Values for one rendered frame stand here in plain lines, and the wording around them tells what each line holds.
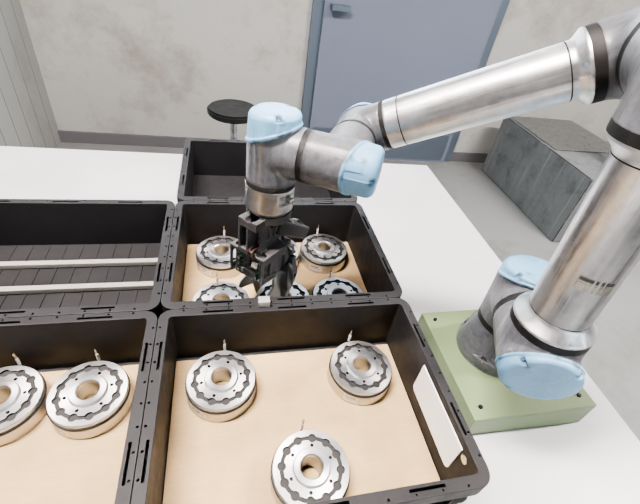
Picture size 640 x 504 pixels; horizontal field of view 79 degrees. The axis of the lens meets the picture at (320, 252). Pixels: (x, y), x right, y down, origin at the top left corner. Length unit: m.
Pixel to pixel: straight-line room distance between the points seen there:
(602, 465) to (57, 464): 0.90
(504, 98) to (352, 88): 2.51
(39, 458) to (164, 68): 2.65
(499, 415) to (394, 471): 0.28
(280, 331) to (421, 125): 0.39
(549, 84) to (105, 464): 0.75
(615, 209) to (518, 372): 0.27
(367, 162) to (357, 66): 2.54
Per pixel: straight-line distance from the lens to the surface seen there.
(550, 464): 0.92
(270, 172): 0.56
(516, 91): 0.61
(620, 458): 1.02
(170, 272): 0.71
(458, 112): 0.61
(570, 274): 0.60
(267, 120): 0.53
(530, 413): 0.88
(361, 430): 0.65
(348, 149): 0.53
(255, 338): 0.67
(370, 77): 3.09
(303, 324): 0.66
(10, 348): 0.72
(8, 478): 0.67
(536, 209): 3.16
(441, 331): 0.92
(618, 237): 0.57
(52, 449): 0.67
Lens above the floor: 1.40
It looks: 39 degrees down
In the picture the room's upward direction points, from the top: 10 degrees clockwise
